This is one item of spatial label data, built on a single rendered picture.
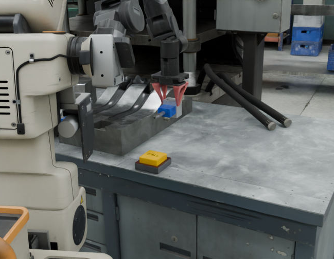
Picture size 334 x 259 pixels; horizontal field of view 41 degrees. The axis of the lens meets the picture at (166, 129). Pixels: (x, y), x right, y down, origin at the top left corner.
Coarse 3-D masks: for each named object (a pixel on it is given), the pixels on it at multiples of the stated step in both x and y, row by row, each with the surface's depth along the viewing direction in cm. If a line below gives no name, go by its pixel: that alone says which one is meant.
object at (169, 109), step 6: (168, 102) 141; (174, 102) 140; (162, 108) 138; (168, 108) 138; (174, 108) 140; (180, 108) 143; (162, 114) 137; (168, 114) 138; (174, 114) 141; (180, 114) 144
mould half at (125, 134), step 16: (128, 96) 165; (112, 112) 155; (144, 112) 155; (112, 128) 139; (128, 128) 141; (144, 128) 150; (160, 128) 160; (80, 144) 148; (96, 144) 144; (112, 144) 141; (128, 144) 143
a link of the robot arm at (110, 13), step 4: (108, 8) 108; (112, 8) 107; (116, 8) 106; (100, 12) 108; (104, 12) 108; (108, 12) 105; (112, 12) 104; (116, 12) 105; (96, 16) 107; (100, 16) 106; (104, 16) 105; (108, 16) 104; (112, 16) 104; (116, 16) 104; (96, 20) 106; (100, 20) 105; (116, 20) 104; (96, 24) 105; (96, 28) 106; (132, 36) 110
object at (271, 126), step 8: (216, 80) 185; (224, 88) 180; (232, 88) 178; (232, 96) 175; (240, 96) 173; (240, 104) 172; (248, 104) 168; (256, 112) 164; (264, 120) 160; (272, 128) 159
